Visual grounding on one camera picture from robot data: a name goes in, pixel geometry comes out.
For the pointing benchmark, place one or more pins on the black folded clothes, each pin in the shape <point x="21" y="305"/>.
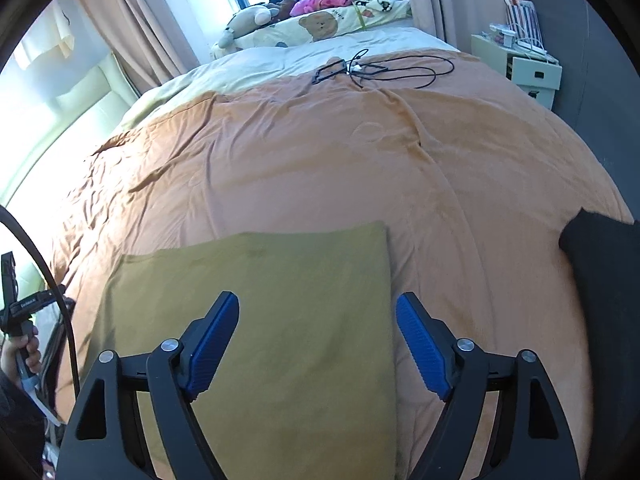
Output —
<point x="605" y="280"/>

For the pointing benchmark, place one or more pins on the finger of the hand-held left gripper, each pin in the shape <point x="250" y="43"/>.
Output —
<point x="56" y="296"/>

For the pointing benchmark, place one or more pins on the cream padded headboard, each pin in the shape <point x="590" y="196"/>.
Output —
<point x="75" y="110"/>

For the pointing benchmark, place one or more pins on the orange blanket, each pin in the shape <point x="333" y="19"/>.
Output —
<point x="325" y="160"/>

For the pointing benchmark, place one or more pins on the pink curtain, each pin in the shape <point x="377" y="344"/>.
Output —
<point x="450" y="0"/>
<point x="160" y="15"/>

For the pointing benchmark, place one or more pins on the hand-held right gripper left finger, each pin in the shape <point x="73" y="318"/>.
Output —
<point x="212" y="345"/>

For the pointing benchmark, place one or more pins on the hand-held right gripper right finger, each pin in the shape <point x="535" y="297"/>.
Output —
<point x="422" y="350"/>

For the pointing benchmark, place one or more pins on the white nightstand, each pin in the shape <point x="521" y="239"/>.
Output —
<point x="537" y="75"/>

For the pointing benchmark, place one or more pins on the person's left forearm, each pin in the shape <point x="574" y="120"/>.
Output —
<point x="17" y="420"/>

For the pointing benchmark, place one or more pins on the cream duvet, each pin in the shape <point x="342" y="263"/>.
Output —
<point x="260" y="65"/>

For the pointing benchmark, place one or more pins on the person's left hand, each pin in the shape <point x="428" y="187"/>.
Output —
<point x="32" y="355"/>

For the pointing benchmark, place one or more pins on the cream hanging garment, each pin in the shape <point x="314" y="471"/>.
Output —
<point x="50" y="35"/>

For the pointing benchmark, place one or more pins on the striped gift bag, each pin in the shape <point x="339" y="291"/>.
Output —
<point x="525" y="20"/>

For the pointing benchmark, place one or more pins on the mustard printed t-shirt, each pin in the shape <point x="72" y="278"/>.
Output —
<point x="300" y="285"/>

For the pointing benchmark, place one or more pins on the white cup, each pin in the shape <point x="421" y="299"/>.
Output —
<point x="500" y="34"/>

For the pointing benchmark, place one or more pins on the pink cloth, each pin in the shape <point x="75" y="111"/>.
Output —
<point x="320" y="2"/>

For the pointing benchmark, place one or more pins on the white power strip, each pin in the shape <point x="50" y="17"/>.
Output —
<point x="535" y="50"/>

